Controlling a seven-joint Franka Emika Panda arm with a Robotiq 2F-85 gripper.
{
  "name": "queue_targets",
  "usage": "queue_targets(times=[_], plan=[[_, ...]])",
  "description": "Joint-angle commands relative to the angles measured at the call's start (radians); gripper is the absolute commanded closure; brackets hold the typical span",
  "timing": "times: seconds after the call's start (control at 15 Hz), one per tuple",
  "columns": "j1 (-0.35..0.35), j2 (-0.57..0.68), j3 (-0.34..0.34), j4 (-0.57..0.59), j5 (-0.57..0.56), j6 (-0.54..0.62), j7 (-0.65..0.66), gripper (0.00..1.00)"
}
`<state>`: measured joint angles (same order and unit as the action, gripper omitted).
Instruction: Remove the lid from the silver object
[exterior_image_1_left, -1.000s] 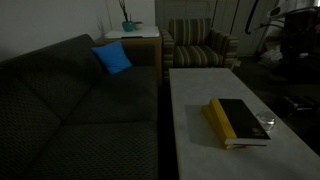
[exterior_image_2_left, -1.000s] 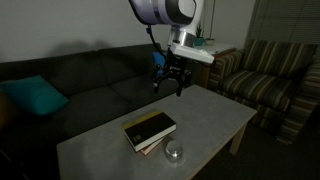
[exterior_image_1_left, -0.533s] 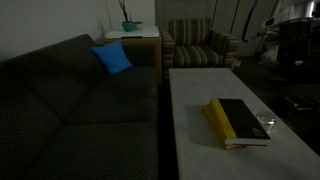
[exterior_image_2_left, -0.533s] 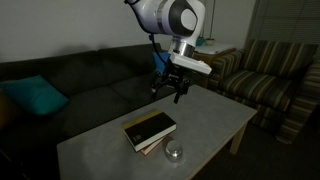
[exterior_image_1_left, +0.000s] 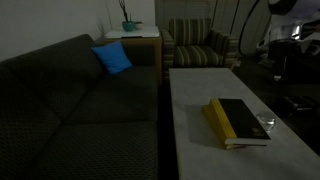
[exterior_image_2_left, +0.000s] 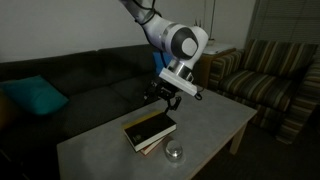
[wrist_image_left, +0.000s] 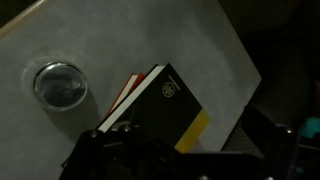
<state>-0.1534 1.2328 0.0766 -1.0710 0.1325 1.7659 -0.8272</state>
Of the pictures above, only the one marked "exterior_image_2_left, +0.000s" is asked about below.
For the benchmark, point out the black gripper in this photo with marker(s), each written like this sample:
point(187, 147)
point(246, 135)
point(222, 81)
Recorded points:
point(161, 90)

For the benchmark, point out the silver dome lid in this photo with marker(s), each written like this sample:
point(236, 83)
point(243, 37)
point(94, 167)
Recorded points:
point(173, 145)

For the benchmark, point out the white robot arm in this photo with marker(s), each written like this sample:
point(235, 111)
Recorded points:
point(173, 38)

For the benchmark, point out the blue cushion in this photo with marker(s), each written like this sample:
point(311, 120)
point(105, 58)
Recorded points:
point(156, 61)

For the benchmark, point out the red cover book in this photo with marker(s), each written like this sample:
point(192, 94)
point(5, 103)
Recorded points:
point(150, 148)

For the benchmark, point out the small glass bowl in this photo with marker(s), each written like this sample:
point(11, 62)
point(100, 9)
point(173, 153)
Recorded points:
point(174, 157)

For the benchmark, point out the wooden side table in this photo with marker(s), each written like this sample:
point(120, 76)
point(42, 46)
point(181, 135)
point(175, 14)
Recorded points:
point(208, 65)

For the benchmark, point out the white tray board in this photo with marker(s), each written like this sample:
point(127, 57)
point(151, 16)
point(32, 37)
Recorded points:
point(218, 48)

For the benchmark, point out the small white pot with stems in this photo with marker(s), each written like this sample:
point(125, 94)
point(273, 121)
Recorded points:
point(211, 42)

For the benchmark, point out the dark grey fabric sofa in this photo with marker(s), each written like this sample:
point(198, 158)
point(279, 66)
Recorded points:
point(86, 90)

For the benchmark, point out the teal pot with plant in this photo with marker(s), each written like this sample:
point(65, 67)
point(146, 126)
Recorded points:
point(198, 22)

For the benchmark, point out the striped armchair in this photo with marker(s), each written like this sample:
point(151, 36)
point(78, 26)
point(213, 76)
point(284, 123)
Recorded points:
point(263, 86)

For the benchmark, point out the teal cushion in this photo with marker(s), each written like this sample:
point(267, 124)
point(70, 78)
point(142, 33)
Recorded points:
point(35, 95)

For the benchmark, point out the window blinds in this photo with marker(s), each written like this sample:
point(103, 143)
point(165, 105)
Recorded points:
point(286, 20)

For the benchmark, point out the white wrist mount plate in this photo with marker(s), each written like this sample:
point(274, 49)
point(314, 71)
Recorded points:
point(176, 81)

